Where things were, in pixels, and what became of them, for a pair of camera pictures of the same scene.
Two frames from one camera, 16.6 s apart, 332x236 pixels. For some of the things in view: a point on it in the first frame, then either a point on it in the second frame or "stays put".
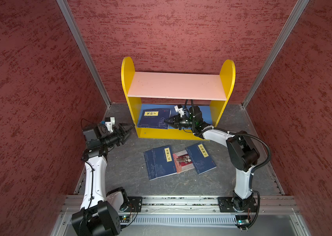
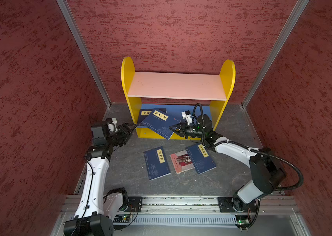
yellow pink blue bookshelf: (152, 97) stays put
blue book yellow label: (201, 158) stays put
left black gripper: (119, 134) stays put
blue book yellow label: (160, 162) -> (159, 123)
